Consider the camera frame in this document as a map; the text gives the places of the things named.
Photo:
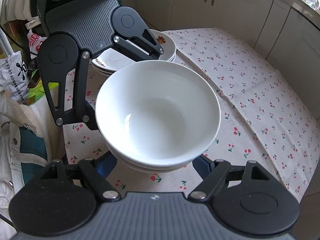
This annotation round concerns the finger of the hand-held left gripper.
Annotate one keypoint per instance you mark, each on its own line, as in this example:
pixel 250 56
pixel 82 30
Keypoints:
pixel 83 115
pixel 155 52

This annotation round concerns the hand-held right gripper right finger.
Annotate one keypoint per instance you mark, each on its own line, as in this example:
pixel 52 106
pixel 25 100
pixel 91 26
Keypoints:
pixel 200 166

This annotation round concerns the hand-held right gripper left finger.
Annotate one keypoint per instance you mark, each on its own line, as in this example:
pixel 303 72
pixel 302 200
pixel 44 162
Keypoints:
pixel 107 163

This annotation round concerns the plain white bowl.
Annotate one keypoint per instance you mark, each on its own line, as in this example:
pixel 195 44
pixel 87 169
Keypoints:
pixel 157 110

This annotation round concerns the green plastic bag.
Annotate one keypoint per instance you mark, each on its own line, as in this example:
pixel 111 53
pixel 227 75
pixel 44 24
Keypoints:
pixel 53 86

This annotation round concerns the red white snack bag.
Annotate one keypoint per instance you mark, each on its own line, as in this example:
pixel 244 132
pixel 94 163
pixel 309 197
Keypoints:
pixel 35 41

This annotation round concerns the white printed plastic bag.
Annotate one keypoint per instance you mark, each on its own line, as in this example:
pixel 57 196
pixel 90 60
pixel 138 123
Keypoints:
pixel 15 75

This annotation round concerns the person's white jacket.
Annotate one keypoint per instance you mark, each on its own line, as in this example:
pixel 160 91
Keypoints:
pixel 10 160

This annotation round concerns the cherry print tablecloth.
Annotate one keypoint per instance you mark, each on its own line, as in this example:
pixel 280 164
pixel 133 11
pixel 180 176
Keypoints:
pixel 250 85

